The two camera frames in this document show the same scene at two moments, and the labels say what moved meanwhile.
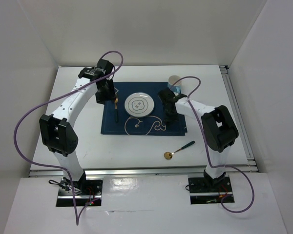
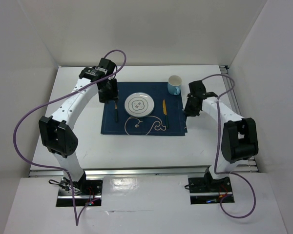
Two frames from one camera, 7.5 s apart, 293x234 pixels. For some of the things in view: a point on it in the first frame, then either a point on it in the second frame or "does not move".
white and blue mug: x=174 y=84 does not move
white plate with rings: x=139 y=104 does not move
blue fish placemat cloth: x=116 y=120 does not move
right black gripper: x=171 y=119 → x=188 y=111
